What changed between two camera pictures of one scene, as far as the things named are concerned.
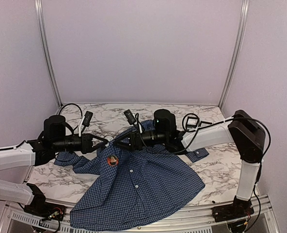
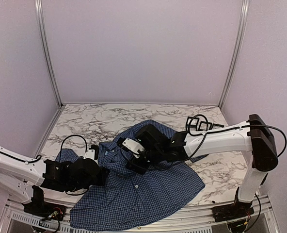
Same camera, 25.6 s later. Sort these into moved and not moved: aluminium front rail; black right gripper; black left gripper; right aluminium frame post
Moved: black right gripper; black left gripper
Not moved: aluminium front rail; right aluminium frame post
